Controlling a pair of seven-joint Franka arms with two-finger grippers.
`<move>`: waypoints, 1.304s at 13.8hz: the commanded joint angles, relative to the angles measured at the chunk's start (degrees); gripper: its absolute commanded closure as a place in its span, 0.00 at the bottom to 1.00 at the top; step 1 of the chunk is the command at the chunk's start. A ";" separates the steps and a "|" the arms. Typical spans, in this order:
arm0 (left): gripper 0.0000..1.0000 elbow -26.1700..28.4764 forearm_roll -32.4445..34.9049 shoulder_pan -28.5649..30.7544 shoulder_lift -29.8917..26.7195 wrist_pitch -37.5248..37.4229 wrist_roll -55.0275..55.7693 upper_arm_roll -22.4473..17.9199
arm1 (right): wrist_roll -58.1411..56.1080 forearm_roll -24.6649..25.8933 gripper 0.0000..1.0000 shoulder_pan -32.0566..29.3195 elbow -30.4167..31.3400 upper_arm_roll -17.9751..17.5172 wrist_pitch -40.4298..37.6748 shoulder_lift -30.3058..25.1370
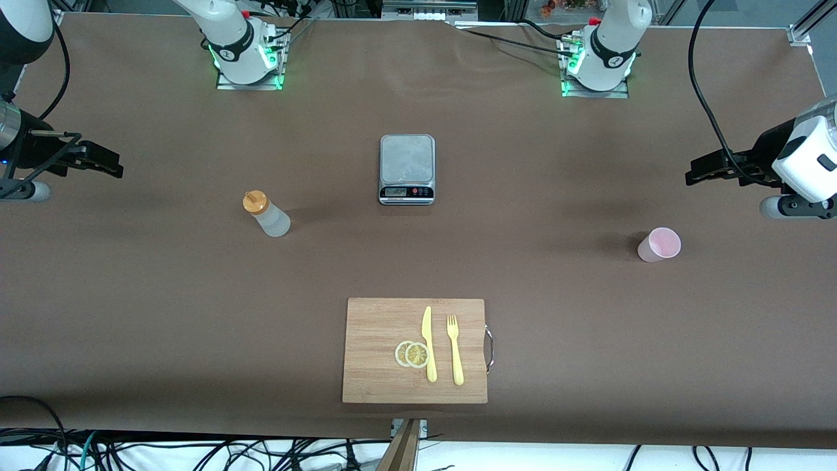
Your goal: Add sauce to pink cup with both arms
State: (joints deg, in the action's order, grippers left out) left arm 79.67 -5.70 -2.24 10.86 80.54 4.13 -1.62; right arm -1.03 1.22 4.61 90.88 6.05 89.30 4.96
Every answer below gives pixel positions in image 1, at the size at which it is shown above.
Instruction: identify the pink plastic cup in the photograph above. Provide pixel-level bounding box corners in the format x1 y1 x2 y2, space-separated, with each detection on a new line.
637 226 682 264

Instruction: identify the wooden cutting board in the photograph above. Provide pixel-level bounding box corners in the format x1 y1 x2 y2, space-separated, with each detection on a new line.
341 297 489 405

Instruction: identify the yellow plastic fork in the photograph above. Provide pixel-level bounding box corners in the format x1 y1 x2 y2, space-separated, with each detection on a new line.
446 313 466 387

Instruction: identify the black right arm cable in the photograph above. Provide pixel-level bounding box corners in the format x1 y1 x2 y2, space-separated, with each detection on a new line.
0 16 83 200

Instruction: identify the wooden post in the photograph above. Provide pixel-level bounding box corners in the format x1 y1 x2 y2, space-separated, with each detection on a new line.
375 419 423 471

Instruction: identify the clear sauce bottle orange cap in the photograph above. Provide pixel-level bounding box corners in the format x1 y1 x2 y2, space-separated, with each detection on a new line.
243 190 292 238

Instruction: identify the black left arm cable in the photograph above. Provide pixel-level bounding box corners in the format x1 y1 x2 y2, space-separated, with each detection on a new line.
687 0 785 188

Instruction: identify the green floor cable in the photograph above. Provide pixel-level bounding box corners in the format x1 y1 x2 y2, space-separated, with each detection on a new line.
61 430 100 471

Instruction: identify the metal table bracket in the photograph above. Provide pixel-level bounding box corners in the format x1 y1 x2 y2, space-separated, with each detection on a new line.
390 418 430 440

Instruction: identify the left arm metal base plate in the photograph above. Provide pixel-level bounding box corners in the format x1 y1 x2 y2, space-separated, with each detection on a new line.
560 38 630 99

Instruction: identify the silver digital kitchen scale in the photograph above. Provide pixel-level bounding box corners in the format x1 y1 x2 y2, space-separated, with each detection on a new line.
378 133 436 207

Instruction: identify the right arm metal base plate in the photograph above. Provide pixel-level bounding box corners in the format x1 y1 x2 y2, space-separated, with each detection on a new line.
216 29 287 92

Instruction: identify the black table cable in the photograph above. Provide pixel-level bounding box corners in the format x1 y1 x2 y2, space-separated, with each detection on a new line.
453 26 580 60
515 18 577 44

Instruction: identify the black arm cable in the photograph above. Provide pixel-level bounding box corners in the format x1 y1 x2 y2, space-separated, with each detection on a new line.
687 0 785 188
0 16 83 200

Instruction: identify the yellow plastic knife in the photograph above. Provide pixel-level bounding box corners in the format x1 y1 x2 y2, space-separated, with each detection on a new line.
421 305 438 384

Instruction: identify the black floor cable loop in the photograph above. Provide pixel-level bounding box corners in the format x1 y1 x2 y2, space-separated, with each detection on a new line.
0 394 67 459

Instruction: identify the aluminium frame profile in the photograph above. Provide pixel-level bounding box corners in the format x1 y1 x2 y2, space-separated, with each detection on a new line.
787 0 837 48

